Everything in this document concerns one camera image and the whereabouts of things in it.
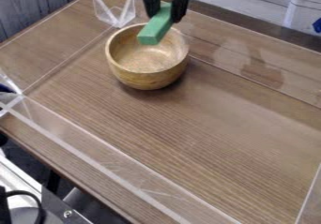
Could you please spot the white bucket in background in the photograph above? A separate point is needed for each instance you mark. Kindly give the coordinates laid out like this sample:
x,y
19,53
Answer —
x,y
303,16

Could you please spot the green rectangular block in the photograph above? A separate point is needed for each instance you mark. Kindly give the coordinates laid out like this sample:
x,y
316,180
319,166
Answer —
x,y
157,27

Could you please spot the brown wooden bowl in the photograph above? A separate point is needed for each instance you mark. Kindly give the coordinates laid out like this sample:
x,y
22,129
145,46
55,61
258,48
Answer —
x,y
146,67

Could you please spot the metal bracket with screw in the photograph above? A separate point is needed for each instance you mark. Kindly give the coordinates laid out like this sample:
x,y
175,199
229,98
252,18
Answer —
x,y
59,212

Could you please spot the clear acrylic table fence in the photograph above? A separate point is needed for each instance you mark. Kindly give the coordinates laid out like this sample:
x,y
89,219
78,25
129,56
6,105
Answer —
x,y
221,149

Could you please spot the clear acrylic corner bracket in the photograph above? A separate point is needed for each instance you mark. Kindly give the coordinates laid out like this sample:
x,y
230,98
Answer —
x,y
115,16

